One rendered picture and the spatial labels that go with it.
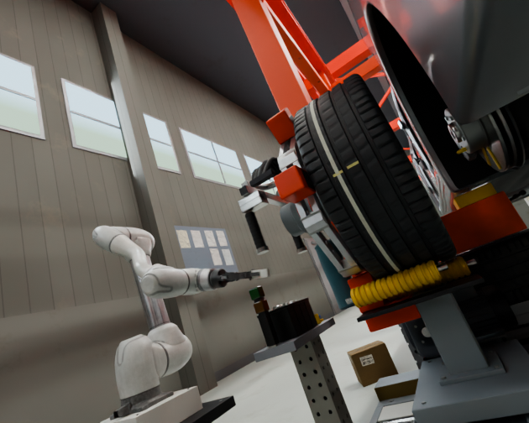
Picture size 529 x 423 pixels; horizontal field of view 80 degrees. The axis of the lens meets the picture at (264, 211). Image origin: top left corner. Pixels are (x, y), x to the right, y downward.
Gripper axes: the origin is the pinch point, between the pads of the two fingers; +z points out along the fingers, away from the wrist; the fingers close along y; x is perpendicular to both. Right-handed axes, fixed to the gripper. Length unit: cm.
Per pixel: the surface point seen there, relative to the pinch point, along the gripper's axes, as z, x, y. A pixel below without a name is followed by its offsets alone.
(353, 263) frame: 36.2, 0.4, -10.0
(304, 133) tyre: 31, -37, -27
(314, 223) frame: 29.5, -11.6, -23.0
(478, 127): 75, -32, -11
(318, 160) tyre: 35, -27, -30
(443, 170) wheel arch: 70, -33, 36
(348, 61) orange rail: 20, -268, 287
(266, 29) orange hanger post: -1, -140, 42
